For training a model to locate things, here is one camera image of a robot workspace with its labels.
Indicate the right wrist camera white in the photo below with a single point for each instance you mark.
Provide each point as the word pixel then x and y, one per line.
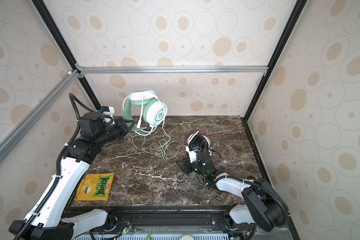
pixel 191 152

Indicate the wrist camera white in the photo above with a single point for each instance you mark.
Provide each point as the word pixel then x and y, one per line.
pixel 109 111
pixel 191 152

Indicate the white black red headphones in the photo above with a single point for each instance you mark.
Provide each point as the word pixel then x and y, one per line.
pixel 201 140

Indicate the yellow green snack bag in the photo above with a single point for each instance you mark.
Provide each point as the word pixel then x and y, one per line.
pixel 94 187

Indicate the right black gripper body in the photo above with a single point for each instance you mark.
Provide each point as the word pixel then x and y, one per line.
pixel 194 168

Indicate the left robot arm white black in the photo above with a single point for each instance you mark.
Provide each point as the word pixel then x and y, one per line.
pixel 45 221

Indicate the mint green headphones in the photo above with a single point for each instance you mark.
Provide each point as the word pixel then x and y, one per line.
pixel 152 112

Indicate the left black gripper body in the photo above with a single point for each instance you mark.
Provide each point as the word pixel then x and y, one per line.
pixel 117 129

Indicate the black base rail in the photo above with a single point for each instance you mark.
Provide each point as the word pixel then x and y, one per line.
pixel 212 217

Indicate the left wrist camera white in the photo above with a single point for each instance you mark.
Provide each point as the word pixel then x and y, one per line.
pixel 109 111

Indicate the left diagonal aluminium frame bar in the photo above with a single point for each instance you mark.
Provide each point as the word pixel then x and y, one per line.
pixel 14 137

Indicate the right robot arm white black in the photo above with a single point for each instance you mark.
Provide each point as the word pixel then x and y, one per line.
pixel 263 206

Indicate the horizontal aluminium frame bar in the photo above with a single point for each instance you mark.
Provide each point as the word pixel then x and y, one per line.
pixel 176 69

